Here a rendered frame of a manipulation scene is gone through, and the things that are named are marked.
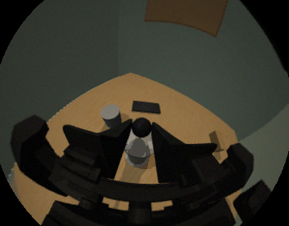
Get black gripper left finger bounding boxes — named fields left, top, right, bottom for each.
left=63, top=119, right=134, bottom=179

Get tan rectangular box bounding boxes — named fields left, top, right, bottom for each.
left=209, top=130, right=227, bottom=153

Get french press coffee maker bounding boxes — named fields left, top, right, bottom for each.
left=124, top=117, right=154, bottom=168

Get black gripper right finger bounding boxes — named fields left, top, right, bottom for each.
left=151, top=122, right=218, bottom=184

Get dark grey cylinder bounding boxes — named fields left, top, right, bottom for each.
left=101, top=104, right=121, bottom=128

